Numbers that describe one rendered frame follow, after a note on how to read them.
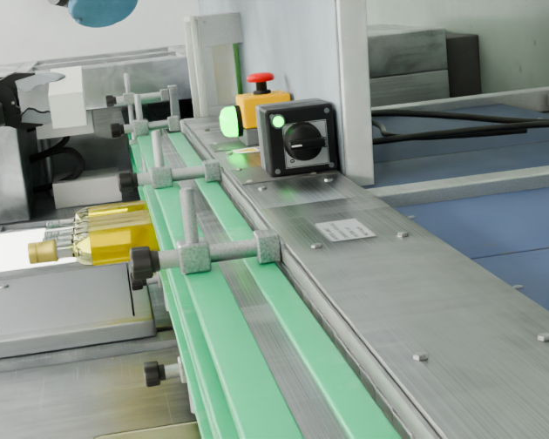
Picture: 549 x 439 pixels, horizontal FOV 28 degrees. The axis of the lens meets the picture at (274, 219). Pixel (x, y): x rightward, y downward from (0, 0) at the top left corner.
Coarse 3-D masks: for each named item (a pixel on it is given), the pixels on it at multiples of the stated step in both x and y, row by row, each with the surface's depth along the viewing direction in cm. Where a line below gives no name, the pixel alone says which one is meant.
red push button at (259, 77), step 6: (258, 72) 157; (264, 72) 156; (252, 78) 155; (258, 78) 155; (264, 78) 155; (270, 78) 155; (258, 84) 156; (264, 84) 156; (258, 90) 156; (264, 90) 156
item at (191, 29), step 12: (192, 24) 199; (192, 36) 200; (192, 48) 216; (192, 60) 216; (192, 72) 217; (192, 84) 217; (204, 84) 202; (192, 96) 218; (204, 96) 203; (204, 108) 202
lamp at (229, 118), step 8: (224, 112) 156; (232, 112) 155; (240, 112) 155; (224, 120) 155; (232, 120) 155; (240, 120) 155; (224, 128) 156; (232, 128) 155; (240, 128) 155; (232, 136) 157; (240, 136) 157
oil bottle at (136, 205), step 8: (136, 200) 193; (144, 200) 192; (88, 208) 190; (96, 208) 189; (104, 208) 188; (112, 208) 188; (120, 208) 188; (128, 208) 188; (136, 208) 188; (80, 216) 187
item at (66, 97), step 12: (60, 72) 212; (72, 72) 211; (60, 84) 201; (72, 84) 201; (48, 96) 194; (60, 96) 194; (72, 96) 194; (84, 96) 207; (60, 108) 195; (72, 108) 195; (84, 108) 195; (60, 120) 195; (72, 120) 196; (84, 120) 196
